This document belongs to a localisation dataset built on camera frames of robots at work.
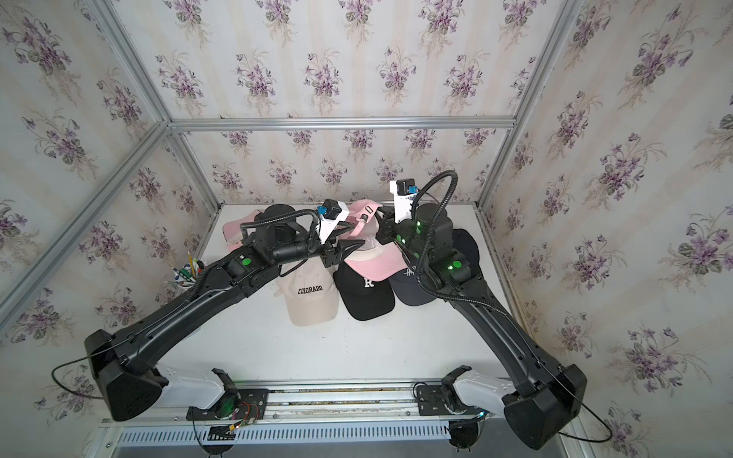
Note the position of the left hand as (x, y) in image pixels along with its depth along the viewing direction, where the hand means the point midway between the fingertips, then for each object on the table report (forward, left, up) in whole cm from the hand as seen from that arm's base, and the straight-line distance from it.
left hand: (359, 233), depth 65 cm
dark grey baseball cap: (+4, -17, -35) cm, 39 cm away
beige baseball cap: (+1, +16, -30) cm, 34 cm away
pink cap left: (+28, +49, -33) cm, 65 cm away
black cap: (0, -1, -34) cm, 34 cm away
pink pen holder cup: (+5, +53, -26) cm, 60 cm away
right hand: (+6, -5, +2) cm, 8 cm away
